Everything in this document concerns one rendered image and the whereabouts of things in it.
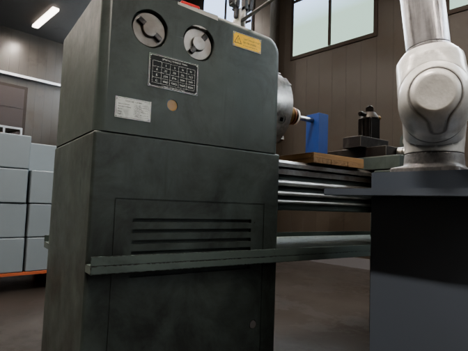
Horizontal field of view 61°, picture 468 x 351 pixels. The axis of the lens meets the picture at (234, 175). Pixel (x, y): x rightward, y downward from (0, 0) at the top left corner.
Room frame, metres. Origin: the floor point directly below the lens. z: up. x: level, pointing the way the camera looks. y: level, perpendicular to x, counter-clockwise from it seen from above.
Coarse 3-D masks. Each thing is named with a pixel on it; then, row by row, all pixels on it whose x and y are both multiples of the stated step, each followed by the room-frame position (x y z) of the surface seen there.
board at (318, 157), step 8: (312, 152) 1.51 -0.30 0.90; (288, 160) 1.61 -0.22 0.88; (296, 160) 1.58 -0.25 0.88; (304, 160) 1.54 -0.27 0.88; (312, 160) 1.50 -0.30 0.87; (320, 160) 1.52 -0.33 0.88; (328, 160) 1.55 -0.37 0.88; (336, 160) 1.57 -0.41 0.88; (344, 160) 1.60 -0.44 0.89; (352, 160) 1.63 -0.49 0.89; (360, 160) 1.66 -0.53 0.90; (352, 168) 1.66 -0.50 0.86; (360, 168) 1.66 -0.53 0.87
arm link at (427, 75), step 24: (408, 0) 0.94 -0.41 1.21; (432, 0) 0.91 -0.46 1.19; (408, 24) 0.94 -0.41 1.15; (432, 24) 0.91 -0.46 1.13; (408, 48) 0.95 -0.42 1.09; (432, 48) 0.88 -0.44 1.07; (456, 48) 0.88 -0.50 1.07; (408, 72) 0.90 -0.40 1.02; (432, 72) 0.84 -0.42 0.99; (456, 72) 0.83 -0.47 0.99; (408, 96) 0.87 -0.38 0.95; (432, 96) 0.84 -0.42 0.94; (456, 96) 0.82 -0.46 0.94; (408, 120) 0.91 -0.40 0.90; (432, 120) 0.87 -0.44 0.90; (456, 120) 0.87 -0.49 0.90
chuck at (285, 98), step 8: (280, 80) 1.46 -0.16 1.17; (280, 88) 1.44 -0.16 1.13; (288, 88) 1.46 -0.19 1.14; (280, 96) 1.43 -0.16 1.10; (288, 96) 1.45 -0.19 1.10; (280, 104) 1.43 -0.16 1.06; (288, 104) 1.45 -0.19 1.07; (280, 112) 1.44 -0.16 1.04; (288, 112) 1.46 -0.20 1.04; (288, 120) 1.47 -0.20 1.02; (280, 128) 1.47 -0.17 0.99; (280, 136) 1.51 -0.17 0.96
